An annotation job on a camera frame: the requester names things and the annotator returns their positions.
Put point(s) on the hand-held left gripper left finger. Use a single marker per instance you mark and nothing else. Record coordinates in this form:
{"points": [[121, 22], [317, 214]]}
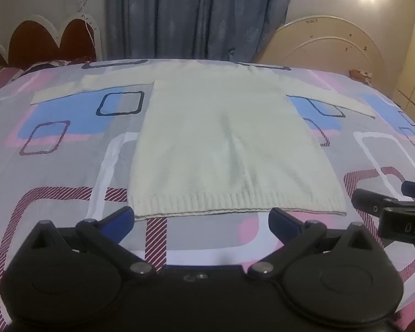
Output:
{"points": [[121, 220]]}

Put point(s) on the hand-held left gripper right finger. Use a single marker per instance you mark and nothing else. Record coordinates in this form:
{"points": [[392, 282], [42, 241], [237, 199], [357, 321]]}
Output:
{"points": [[280, 220]]}

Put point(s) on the small orange item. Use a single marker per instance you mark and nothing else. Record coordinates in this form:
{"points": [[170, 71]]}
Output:
{"points": [[361, 75]]}

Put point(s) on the cream knitted sweater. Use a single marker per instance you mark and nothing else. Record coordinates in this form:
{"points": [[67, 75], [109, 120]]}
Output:
{"points": [[228, 138]]}

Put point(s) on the printed floral pillow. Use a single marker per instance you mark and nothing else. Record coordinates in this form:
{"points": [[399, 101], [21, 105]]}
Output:
{"points": [[0, 73]]}

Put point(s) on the cream arched headboard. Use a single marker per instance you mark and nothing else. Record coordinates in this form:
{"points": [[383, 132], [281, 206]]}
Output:
{"points": [[332, 48]]}

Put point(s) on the grey-blue curtain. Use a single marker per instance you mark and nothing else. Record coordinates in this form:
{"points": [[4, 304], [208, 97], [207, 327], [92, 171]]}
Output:
{"points": [[193, 17]]}

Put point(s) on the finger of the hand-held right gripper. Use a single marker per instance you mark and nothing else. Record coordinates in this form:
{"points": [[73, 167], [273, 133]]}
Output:
{"points": [[368, 201], [413, 190]]}

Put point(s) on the patterned bed sheet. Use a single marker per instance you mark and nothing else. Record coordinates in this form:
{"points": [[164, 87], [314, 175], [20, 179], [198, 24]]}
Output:
{"points": [[72, 166]]}

